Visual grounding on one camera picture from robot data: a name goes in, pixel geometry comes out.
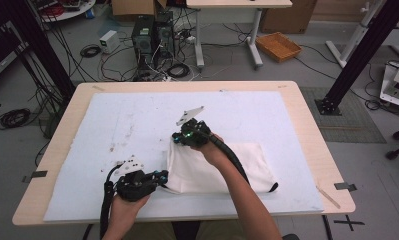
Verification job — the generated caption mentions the white-legged desk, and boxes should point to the white-legged desk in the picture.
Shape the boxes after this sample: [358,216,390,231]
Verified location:
[185,0,293,70]

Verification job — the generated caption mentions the white tank top black trim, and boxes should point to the white tank top black trim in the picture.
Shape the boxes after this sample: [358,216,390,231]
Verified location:
[160,138,280,195]

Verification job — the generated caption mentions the large closed cardboard box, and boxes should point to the large closed cardboard box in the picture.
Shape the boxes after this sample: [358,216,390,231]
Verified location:
[260,0,318,34]

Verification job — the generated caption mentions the black tape cross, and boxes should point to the black tape cross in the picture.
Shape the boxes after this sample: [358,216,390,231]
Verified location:
[333,214,366,232]

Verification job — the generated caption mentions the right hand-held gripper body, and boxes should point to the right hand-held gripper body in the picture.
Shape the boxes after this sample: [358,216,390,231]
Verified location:
[176,106,214,148]

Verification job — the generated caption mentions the orange wicker basket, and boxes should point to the orange wicker basket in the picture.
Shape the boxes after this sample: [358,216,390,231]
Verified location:
[255,31,303,63]

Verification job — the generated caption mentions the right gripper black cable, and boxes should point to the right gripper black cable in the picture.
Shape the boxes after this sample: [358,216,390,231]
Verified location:
[206,131,251,185]

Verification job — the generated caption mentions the small coiled black cable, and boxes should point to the small coiled black cable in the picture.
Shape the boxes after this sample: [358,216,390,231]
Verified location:
[79,44,102,58]

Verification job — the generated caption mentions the black metal post with base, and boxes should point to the black metal post with base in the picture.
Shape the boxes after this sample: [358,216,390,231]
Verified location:
[315,0,399,116]

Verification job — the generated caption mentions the white metal stand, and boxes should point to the white metal stand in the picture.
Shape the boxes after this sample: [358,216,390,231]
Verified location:
[325,0,388,69]

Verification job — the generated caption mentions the person's legs khaki trousers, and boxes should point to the person's legs khaki trousers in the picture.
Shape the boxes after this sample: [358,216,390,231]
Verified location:
[120,220,236,240]

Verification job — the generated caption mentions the white machine on floor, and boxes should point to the white machine on floor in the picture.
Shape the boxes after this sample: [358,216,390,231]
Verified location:
[379,61,399,110]

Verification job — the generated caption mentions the grey floor mat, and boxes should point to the grey floor mat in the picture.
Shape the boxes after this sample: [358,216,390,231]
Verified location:
[300,87,387,144]

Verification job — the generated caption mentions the black computer tower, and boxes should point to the black computer tower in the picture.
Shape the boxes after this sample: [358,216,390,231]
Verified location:
[131,14,156,70]
[153,11,177,62]

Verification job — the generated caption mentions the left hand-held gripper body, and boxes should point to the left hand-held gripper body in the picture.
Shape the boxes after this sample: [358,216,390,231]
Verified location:
[114,154,158,203]

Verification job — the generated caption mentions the light wooden table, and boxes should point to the light wooden table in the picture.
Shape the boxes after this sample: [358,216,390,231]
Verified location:
[11,80,356,227]

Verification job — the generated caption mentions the black tape piece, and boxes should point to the black tape piece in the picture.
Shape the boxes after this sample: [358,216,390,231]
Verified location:
[333,182,358,192]
[21,170,49,184]

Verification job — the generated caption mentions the large coiled black cable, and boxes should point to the large coiled black cable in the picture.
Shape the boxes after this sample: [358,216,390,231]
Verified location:
[0,108,32,131]

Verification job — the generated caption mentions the red cable bundle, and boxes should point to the red cable bundle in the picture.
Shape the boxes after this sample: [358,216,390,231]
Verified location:
[42,3,65,18]

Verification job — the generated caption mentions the person's left hand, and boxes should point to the person's left hand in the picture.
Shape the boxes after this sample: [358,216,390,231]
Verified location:
[107,194,151,232]

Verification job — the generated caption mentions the white power supply box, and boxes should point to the white power supply box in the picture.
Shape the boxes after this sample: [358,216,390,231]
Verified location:
[99,29,121,54]

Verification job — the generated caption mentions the dark equipment rack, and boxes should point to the dark equipment rack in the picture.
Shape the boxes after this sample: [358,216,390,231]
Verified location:
[0,19,30,86]

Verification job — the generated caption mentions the tan tape strip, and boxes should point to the tan tape strip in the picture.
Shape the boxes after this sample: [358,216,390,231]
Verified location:
[316,185,342,210]

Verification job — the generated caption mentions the person's right hand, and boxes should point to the person's right hand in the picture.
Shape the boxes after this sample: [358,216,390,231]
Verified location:
[190,133,232,168]

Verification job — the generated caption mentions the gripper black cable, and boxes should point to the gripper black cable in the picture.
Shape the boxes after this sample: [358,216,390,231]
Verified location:
[206,131,251,185]
[99,163,125,240]

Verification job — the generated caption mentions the round white table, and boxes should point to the round white table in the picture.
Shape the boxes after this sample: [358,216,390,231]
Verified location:
[30,0,97,23]

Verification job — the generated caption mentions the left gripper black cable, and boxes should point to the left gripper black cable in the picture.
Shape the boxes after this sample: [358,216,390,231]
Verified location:
[99,163,125,240]

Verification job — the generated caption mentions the pale felt mat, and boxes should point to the pale felt mat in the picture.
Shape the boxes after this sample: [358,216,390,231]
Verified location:
[42,90,325,223]

